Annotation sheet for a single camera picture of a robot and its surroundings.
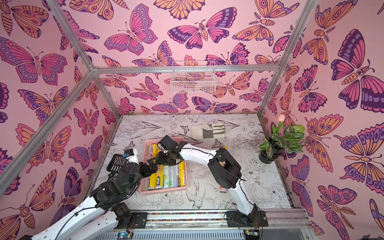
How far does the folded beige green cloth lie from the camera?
1.08 metres

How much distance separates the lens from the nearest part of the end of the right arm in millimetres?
675

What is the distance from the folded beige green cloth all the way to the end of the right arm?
321mm
